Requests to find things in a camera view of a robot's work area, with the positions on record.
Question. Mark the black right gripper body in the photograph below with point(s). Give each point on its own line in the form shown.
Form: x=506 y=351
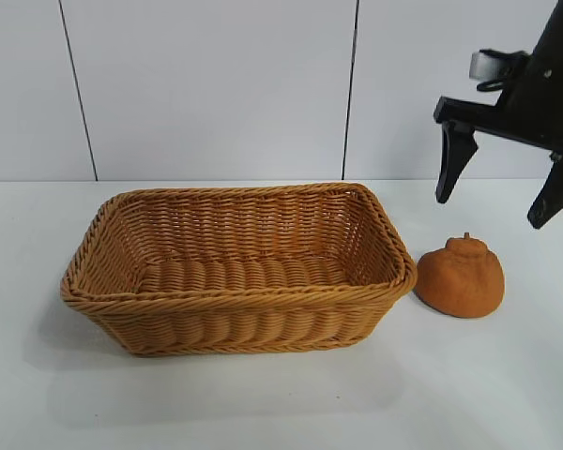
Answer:
x=539 y=94

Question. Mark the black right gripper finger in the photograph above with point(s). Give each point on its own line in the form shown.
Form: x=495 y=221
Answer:
x=455 y=159
x=556 y=192

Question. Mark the tan woven wicker basket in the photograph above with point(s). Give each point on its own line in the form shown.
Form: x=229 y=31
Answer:
x=234 y=309

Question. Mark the bumpy orange fruit with stem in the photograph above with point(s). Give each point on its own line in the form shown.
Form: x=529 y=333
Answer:
x=462 y=281

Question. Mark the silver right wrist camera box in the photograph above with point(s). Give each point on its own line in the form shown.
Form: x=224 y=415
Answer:
x=483 y=65

